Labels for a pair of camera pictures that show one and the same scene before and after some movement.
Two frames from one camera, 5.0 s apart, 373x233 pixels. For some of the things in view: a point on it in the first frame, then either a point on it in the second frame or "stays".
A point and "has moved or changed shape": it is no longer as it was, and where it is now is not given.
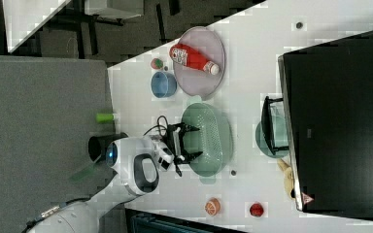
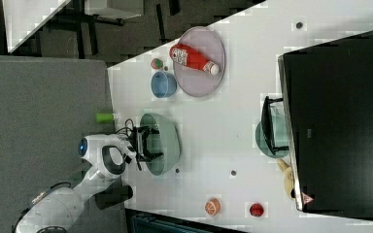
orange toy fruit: [212, 207] stays
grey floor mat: [37, 118] stays
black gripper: [175, 141] to [138, 144]
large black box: [338, 100] stays
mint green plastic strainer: [214, 139] has moved or changed shape
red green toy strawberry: [156, 63] stays
